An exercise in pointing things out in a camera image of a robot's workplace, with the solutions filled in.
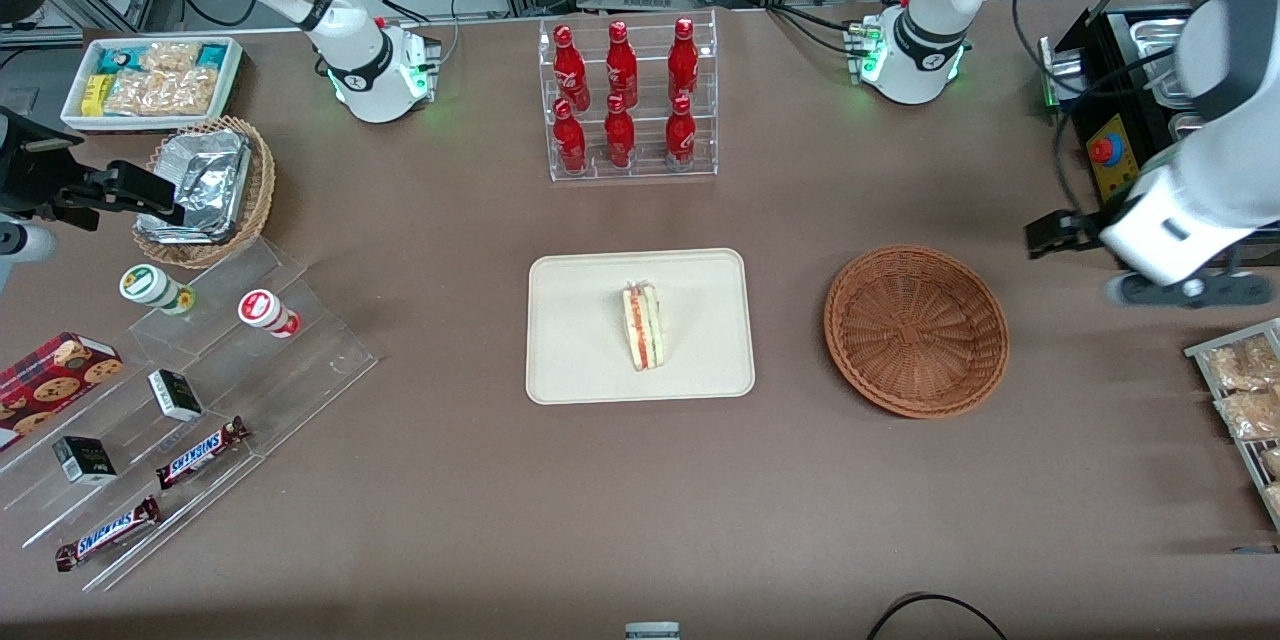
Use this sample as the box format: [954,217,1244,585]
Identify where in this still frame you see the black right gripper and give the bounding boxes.
[0,110,187,231]

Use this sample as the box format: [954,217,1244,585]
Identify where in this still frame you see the triangle sandwich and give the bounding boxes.
[621,282,666,372]

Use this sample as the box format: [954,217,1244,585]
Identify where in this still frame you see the small light wicker basket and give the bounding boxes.
[133,116,276,269]

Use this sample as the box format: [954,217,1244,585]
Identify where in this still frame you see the large brown wicker basket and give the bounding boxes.
[824,245,1010,419]

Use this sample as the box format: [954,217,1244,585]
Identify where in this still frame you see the cream rectangular tray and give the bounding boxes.
[526,248,756,406]

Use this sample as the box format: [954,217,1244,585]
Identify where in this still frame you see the yellow emergency stop box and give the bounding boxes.
[1087,115,1141,206]

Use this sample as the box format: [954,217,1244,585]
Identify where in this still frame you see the white plastic snack bin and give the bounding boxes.
[60,37,244,133]

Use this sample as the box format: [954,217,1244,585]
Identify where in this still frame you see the stacked aluminium foil trays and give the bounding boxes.
[137,128,251,243]

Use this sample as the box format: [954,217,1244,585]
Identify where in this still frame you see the green sunflower yogurt cup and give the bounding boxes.
[120,263,196,316]

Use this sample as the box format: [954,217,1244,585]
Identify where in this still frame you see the clear rice cracker bag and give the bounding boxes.
[140,40,201,73]
[105,68,219,117]

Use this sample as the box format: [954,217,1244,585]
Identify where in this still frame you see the red lidded yogurt cup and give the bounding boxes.
[238,289,301,339]

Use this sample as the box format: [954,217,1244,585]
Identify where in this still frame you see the red plaid cookie box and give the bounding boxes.
[0,332,124,451]

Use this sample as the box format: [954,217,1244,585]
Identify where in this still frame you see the black food warmer counter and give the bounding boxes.
[1085,5,1280,266]

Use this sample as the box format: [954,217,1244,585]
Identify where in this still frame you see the small black carton box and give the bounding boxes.
[52,436,117,485]
[148,369,203,422]

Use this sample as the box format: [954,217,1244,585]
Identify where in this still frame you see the clear fried snack bag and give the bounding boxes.
[1205,335,1280,393]
[1215,390,1280,443]

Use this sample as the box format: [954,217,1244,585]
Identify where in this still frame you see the clear acrylic stepped shelf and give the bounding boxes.
[0,238,379,593]

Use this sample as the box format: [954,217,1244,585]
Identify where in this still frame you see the Snickers chocolate bar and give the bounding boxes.
[155,417,251,491]
[55,496,162,572]

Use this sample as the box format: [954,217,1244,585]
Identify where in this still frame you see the red cola bottle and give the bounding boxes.
[668,17,700,103]
[665,95,697,171]
[605,20,639,109]
[553,24,591,113]
[604,94,637,169]

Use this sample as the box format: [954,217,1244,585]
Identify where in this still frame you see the clear acrylic bottle rack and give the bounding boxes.
[538,10,719,183]

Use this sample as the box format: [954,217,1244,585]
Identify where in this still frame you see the red cola cans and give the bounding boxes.
[553,99,588,174]

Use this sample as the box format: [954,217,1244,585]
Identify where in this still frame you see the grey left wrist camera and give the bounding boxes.
[1105,272,1277,309]

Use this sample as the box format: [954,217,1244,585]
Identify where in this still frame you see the silver metal bracket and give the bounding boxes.
[1038,35,1091,109]

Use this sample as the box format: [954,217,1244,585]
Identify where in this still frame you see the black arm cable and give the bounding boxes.
[1010,0,1196,221]

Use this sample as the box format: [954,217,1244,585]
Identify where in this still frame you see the black floor cable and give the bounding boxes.
[865,593,1011,640]

